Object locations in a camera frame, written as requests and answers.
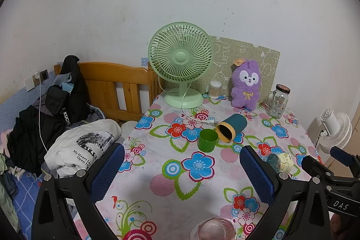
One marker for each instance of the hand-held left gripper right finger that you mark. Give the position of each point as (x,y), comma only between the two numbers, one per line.
(256,172)

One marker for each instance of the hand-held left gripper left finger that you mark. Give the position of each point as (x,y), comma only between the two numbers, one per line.
(108,169)

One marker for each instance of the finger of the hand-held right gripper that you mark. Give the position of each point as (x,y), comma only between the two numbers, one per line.
(315,165)
(341,155)

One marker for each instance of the green plastic cup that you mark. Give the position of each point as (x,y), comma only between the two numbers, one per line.
(207,141)

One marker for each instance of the teal cup with yellow rim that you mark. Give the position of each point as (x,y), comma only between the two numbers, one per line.
(234,124)

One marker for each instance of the person's right hand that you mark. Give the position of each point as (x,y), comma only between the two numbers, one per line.
(337,227)

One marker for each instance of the white standing fan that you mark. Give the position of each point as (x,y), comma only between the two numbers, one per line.
(336,130)

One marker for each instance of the white printed shirt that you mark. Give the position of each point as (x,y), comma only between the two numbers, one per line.
(81,141)

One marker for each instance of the grey cloth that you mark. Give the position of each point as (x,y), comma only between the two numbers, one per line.
(97,113)

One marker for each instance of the floral tablecloth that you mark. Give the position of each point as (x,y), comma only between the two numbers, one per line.
(168,161)

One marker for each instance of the pink glass bowl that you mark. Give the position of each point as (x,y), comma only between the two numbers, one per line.
(213,230)

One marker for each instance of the glass jar mug with lid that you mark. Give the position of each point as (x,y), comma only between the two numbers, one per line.
(277,103)

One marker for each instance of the purple plush toy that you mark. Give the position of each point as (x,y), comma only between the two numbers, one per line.
(247,88)

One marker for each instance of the blue checked bedsheet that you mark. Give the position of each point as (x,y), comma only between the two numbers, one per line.
(26,195)

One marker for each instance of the black clothes pile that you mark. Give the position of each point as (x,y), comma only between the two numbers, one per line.
(28,133)

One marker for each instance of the clear cotton swab container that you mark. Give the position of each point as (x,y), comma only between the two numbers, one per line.
(215,90)

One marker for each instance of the light blue face mask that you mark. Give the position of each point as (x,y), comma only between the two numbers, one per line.
(68,87)

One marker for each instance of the wooden bed headboard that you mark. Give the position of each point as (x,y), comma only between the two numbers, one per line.
(109,75)

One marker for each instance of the black jacket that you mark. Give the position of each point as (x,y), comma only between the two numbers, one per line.
(74,79)

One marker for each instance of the green cloth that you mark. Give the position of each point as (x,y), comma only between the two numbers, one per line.
(7,200)

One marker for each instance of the white charger plug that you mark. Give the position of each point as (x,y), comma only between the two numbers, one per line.
(37,77)

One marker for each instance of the green desk fan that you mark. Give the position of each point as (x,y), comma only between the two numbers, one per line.
(180,57)

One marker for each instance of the dark wall socket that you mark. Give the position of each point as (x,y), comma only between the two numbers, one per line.
(44,75)

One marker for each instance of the white wall switch plate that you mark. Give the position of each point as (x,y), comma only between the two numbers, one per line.
(29,84)

